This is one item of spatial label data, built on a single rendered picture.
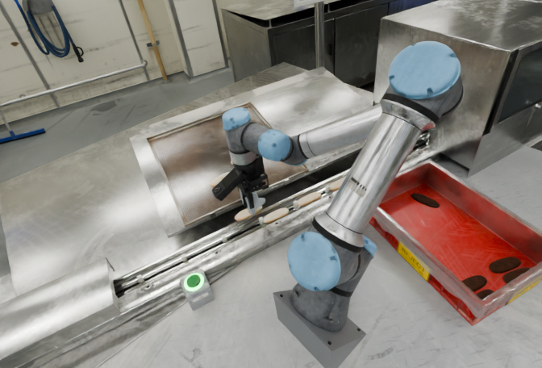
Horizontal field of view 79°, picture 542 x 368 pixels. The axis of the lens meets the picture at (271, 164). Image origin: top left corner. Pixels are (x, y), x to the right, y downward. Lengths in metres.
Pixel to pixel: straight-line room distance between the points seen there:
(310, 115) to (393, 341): 0.96
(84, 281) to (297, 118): 1.01
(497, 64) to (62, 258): 1.56
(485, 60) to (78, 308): 1.38
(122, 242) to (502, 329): 1.17
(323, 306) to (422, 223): 0.52
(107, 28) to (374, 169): 4.12
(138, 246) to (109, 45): 3.54
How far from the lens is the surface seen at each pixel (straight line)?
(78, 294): 1.12
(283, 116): 1.52
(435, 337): 1.02
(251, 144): 0.83
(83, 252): 1.38
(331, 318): 0.87
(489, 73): 1.26
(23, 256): 1.52
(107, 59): 4.61
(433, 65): 0.67
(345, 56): 3.30
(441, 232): 1.21
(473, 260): 1.18
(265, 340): 0.98
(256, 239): 1.10
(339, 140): 0.86
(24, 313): 1.18
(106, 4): 4.50
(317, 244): 0.67
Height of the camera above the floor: 1.71
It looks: 38 degrees down
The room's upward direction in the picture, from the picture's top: 8 degrees counter-clockwise
